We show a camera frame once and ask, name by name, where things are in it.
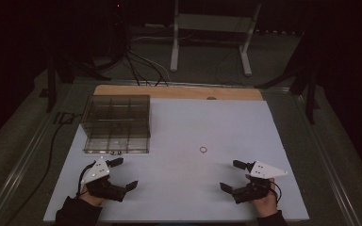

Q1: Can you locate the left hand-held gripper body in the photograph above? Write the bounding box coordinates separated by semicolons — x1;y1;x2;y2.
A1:
80;156;128;202

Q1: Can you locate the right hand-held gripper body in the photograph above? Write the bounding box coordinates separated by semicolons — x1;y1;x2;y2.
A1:
231;160;288;205

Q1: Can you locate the person's left hand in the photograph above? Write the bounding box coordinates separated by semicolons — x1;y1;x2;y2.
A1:
79;184;106;207

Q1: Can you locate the person's right hand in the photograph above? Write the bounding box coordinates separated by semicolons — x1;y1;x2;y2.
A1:
245;174;279;218

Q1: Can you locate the clear plastic compartment box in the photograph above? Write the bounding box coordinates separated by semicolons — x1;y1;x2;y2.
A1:
79;94;152;154

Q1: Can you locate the white table mat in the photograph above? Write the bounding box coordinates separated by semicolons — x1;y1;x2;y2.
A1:
42;97;310;223

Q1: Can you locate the black tripod stand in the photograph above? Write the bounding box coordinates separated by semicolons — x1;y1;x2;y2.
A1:
254;31;321;125
39;46;112;114

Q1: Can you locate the white metal stand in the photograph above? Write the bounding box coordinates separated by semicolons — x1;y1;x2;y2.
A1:
169;0;262;77

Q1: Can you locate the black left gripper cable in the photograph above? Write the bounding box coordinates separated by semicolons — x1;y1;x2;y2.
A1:
75;160;97;200

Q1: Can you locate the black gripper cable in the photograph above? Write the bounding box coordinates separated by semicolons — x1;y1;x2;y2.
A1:
75;160;97;200
268;180;283;202

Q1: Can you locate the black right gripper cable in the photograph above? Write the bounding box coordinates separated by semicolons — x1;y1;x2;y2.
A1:
268;180;283;202

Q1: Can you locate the black floor cable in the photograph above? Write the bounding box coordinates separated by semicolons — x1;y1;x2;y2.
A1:
4;113;84;226

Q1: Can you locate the metal floor rail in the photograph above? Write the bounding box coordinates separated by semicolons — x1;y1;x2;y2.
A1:
290;89;362;226
0;84;83;226

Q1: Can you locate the black floor socket frame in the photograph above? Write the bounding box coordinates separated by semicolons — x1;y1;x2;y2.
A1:
53;111;75;125

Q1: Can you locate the bundle of floor cables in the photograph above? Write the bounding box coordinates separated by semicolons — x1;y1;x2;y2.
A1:
100;0;173;88

